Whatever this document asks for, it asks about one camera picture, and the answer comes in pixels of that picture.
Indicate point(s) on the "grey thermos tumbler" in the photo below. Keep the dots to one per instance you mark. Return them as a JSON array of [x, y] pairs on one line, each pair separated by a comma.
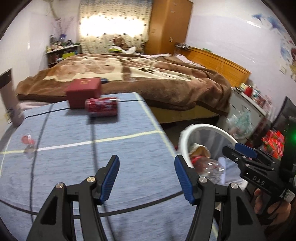
[[10, 102]]

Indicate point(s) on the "black remote control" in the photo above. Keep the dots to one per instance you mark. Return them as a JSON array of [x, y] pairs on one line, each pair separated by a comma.
[[104, 80]]

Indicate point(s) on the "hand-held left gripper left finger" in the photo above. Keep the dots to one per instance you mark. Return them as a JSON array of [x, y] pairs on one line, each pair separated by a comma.
[[108, 180]]

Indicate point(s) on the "wooden wardrobe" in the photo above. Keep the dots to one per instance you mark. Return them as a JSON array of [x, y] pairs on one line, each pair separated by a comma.
[[168, 25]]

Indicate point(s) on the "brown printed blanket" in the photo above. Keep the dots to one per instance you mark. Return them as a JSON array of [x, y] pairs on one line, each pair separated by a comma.
[[161, 88]]

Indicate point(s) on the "stack of small boxes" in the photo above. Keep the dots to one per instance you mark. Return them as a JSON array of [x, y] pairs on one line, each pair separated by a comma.
[[261, 97]]

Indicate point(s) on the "white round waste bin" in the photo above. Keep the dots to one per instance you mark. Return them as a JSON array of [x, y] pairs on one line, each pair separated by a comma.
[[183, 146]]

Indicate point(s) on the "dry branch decoration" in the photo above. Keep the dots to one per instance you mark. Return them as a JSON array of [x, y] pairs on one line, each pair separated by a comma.
[[62, 26]]

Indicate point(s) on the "brown teddy bear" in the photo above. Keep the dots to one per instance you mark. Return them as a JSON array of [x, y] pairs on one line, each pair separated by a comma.
[[120, 41]]

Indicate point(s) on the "cluttered white shelf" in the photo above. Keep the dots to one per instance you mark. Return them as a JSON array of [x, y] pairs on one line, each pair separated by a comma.
[[60, 54]]

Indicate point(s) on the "blue dolphin wall sticker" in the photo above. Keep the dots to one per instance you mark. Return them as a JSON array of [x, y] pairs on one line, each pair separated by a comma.
[[272, 23]]

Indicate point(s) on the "white carton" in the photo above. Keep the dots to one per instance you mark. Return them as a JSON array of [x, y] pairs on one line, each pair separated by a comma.
[[200, 150]]

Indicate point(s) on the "red milk drink can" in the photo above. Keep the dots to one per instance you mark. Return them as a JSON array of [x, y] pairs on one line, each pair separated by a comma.
[[101, 107]]

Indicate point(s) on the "wooden bed headboard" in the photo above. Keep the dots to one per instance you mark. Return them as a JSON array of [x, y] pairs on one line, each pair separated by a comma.
[[219, 62]]

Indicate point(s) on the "printed plastic bag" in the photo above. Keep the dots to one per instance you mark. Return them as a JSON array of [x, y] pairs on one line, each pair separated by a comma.
[[240, 122]]

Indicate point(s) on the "green book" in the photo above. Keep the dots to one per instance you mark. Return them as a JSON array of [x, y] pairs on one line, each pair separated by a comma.
[[115, 49]]

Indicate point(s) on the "clear red plastic label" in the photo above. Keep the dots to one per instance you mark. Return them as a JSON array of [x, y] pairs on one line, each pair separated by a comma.
[[26, 139]]

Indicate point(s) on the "red jar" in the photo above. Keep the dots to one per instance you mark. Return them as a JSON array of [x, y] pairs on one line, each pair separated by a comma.
[[248, 90]]

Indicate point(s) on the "white bedside cabinet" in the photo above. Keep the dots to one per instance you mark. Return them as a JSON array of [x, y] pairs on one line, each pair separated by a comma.
[[245, 102]]

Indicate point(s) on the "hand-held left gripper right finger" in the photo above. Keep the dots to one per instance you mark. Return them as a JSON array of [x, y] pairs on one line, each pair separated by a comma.
[[183, 180]]

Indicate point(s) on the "red green patterned box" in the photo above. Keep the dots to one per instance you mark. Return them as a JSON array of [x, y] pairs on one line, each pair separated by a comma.
[[272, 141]]

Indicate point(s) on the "person's right hand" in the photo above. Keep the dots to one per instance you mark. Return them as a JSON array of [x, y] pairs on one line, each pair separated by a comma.
[[260, 201]]

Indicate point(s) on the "white wall switch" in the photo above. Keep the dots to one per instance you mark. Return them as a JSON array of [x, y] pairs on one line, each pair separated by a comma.
[[283, 70]]

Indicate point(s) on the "cartoon wall sticker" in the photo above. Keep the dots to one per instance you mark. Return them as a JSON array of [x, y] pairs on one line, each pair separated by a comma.
[[290, 55]]

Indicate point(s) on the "clear plastic bottle red cap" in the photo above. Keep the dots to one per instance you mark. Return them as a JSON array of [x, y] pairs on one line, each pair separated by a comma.
[[210, 170]]

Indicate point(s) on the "patterned window curtain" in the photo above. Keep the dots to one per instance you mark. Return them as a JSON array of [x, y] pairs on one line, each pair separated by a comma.
[[115, 14]]

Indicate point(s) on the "dark red box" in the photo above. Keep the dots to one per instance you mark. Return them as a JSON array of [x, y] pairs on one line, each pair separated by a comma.
[[81, 92]]

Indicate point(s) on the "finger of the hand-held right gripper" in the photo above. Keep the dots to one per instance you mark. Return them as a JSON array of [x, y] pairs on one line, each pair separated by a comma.
[[246, 149], [233, 154]]

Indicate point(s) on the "pink cloth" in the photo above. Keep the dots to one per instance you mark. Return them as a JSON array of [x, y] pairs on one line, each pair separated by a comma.
[[187, 60]]

